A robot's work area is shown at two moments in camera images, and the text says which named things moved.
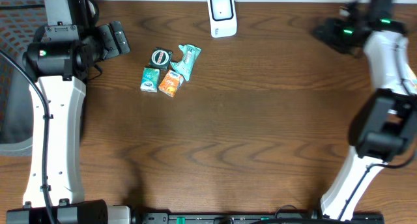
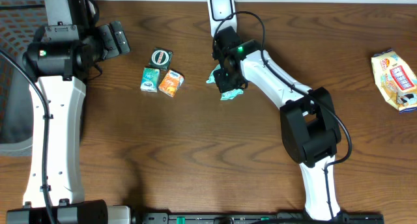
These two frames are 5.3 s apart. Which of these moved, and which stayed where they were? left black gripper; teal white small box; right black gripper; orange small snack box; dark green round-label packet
Moved: right black gripper
Stayed: orange small snack box; teal white small box; left black gripper; dark green round-label packet
